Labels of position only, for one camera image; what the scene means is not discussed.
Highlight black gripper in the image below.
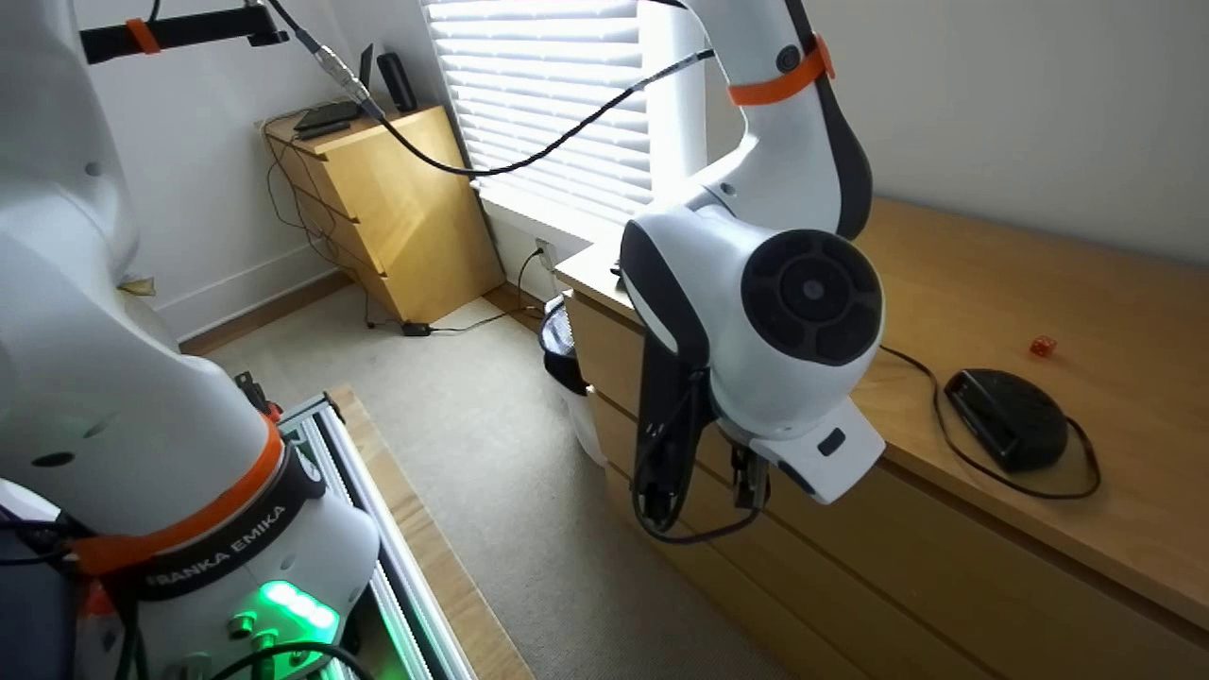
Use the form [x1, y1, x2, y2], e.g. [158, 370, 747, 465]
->
[630, 339, 716, 528]

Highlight wooden drawer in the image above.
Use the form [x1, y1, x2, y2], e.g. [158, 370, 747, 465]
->
[569, 292, 1209, 680]

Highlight black trash bin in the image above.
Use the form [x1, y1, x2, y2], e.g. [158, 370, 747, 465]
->
[542, 293, 591, 395]

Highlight black oval device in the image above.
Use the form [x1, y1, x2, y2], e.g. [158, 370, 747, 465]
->
[944, 367, 1071, 470]

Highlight small wooden cabinet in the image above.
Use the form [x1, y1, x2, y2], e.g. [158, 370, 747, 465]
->
[264, 105, 503, 323]

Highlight small red object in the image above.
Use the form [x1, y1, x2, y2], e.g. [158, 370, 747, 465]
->
[1028, 337, 1058, 358]

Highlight white window blinds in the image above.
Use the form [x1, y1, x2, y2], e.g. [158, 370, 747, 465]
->
[425, 0, 650, 222]

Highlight wooden dresser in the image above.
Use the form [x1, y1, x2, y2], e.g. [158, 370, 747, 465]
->
[551, 191, 1209, 680]

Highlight black items on cabinet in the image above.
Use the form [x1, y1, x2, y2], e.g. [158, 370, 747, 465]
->
[295, 46, 420, 140]

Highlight black device cable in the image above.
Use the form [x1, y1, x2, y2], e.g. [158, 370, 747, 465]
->
[877, 339, 1109, 503]

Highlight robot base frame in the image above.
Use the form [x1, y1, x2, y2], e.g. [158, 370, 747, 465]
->
[186, 370, 542, 680]

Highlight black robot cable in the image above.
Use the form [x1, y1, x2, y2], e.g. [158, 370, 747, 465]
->
[263, 0, 720, 182]

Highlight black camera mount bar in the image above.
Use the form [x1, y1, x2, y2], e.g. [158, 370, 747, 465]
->
[79, 3, 283, 64]

